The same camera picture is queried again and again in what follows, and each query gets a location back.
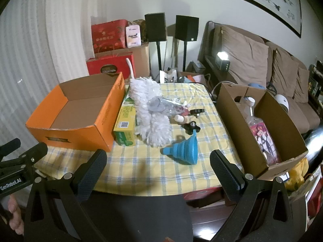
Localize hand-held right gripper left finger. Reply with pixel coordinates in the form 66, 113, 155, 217
23, 149, 109, 242

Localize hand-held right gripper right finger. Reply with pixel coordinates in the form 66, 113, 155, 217
209, 149, 294, 242

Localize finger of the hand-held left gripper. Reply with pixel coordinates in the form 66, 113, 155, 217
0, 138, 21, 161
0, 142, 48, 175

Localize orange cardboard box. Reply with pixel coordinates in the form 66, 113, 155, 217
25, 72, 126, 152

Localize brown cardboard box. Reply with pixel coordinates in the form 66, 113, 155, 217
216, 82, 309, 181

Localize white fluffy duster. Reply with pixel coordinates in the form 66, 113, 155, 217
126, 58, 173, 148

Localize person's left hand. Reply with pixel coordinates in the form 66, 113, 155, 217
5, 195, 25, 235

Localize blue collapsible funnel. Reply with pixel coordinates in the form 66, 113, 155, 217
160, 130, 200, 165

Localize pink printed packet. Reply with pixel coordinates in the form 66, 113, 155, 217
246, 117, 282, 164

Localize yellow checked tablecloth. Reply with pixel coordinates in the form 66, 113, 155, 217
34, 82, 244, 197

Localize green and yellow carton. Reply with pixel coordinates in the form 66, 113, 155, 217
112, 84, 138, 147

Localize yellow plastic bag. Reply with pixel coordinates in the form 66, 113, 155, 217
286, 158, 309, 192

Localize clear bottle white cap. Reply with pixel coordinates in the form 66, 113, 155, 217
242, 96, 256, 121

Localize clear plastic packet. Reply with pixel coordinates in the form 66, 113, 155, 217
146, 97, 190, 118

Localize white round device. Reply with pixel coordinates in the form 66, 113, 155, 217
274, 94, 290, 113

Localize paper bag with clutter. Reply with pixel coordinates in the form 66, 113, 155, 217
159, 68, 210, 85

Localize brown sofa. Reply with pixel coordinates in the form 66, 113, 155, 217
197, 20, 323, 134

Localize white curtain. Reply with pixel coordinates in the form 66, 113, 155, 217
0, 0, 94, 147

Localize black power unit with light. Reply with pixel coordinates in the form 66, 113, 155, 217
214, 52, 231, 71

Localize red gift box round label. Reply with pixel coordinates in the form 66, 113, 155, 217
86, 52, 134, 76

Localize small brown sofa cushion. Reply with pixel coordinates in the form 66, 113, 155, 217
293, 67, 310, 104

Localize large brown sofa cushion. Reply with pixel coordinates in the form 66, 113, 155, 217
219, 26, 269, 86

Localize large brown storage carton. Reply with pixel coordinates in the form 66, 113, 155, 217
94, 42, 151, 80

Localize dark side shelf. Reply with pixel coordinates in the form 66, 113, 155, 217
306, 60, 323, 118

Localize red gift bag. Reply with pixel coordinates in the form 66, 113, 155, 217
91, 19, 128, 54

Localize white tissue pack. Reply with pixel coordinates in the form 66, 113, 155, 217
125, 25, 141, 48

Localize black speaker on stand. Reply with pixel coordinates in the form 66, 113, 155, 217
144, 13, 167, 77
175, 15, 199, 72

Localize dark patterned box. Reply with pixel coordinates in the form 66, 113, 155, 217
132, 19, 147, 43

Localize white charging cable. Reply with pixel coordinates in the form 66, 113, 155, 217
211, 81, 249, 99

